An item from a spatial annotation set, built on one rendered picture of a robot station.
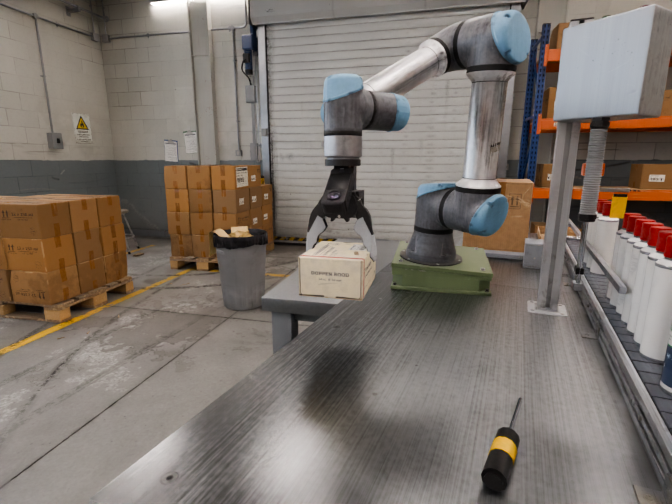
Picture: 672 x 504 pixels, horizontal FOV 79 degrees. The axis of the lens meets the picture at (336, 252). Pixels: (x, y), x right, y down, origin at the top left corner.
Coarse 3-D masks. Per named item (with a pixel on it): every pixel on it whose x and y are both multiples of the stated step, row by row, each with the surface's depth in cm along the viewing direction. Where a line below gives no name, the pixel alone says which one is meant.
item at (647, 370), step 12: (576, 252) 145; (588, 276) 115; (600, 276) 115; (600, 288) 105; (600, 300) 96; (612, 312) 88; (612, 324) 82; (624, 324) 82; (624, 336) 76; (624, 348) 72; (636, 348) 71; (636, 360) 67; (648, 360) 67; (648, 372) 63; (660, 372) 63; (648, 384) 60; (660, 396) 57; (660, 408) 54
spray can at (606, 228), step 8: (608, 208) 112; (600, 216) 115; (608, 216) 113; (600, 224) 114; (608, 224) 112; (616, 224) 112; (600, 232) 114; (608, 232) 113; (600, 240) 114; (608, 240) 113; (600, 248) 115; (608, 248) 114; (608, 256) 114; (592, 264) 117; (608, 264) 115; (592, 272) 117; (600, 272) 115
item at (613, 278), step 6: (570, 222) 160; (576, 228) 146; (576, 234) 140; (588, 246) 116; (594, 252) 108; (594, 258) 106; (600, 258) 102; (600, 264) 98; (606, 264) 96; (606, 270) 91; (612, 270) 91; (606, 276) 91; (612, 276) 86; (612, 282) 85; (618, 282) 82; (618, 288) 80; (624, 288) 79
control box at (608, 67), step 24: (600, 24) 80; (624, 24) 77; (648, 24) 74; (576, 48) 85; (600, 48) 81; (624, 48) 77; (648, 48) 74; (576, 72) 85; (600, 72) 81; (624, 72) 78; (648, 72) 75; (576, 96) 86; (600, 96) 82; (624, 96) 78; (648, 96) 77; (576, 120) 87
